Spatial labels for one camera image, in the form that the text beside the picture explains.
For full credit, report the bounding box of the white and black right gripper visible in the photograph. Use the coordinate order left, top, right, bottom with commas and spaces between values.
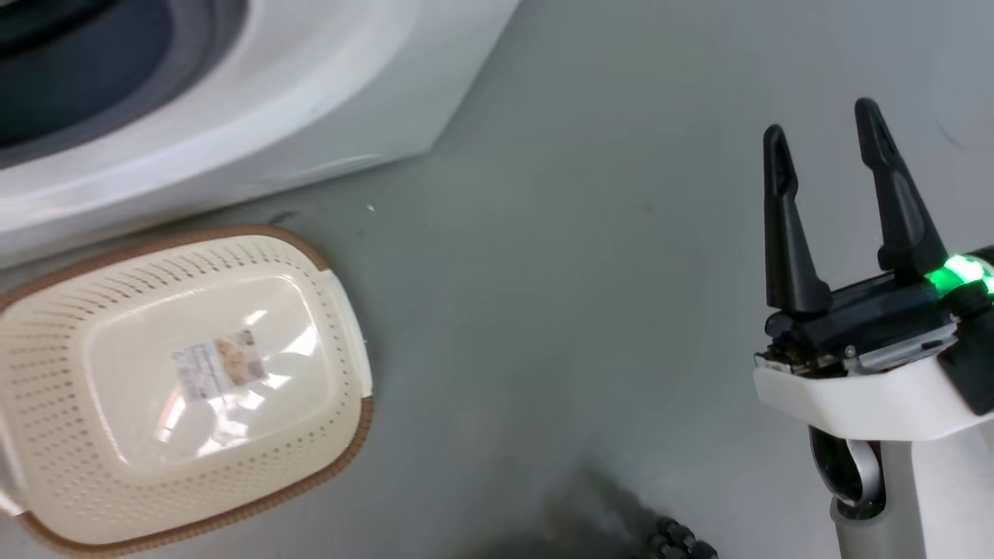
753, 97, 994, 443

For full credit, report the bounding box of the white washing machine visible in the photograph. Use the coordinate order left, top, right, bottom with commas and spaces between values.
0, 0, 520, 269

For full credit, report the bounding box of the cream perforated laundry basket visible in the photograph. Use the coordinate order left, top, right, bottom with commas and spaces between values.
0, 225, 375, 557

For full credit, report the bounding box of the paper label sticker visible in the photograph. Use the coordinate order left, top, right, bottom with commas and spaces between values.
172, 328, 269, 401

